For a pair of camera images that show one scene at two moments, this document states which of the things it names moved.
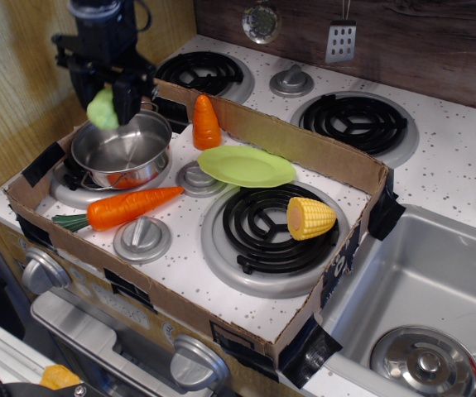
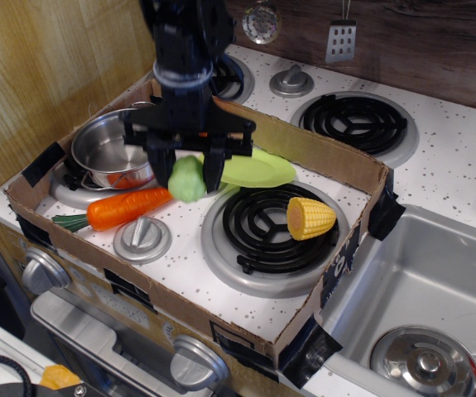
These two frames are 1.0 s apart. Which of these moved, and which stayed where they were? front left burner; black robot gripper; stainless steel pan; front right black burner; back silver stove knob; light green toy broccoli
Moved: light green toy broccoli; black robot gripper
Stayed: stainless steel pan; back silver stove knob; front left burner; front right black burner
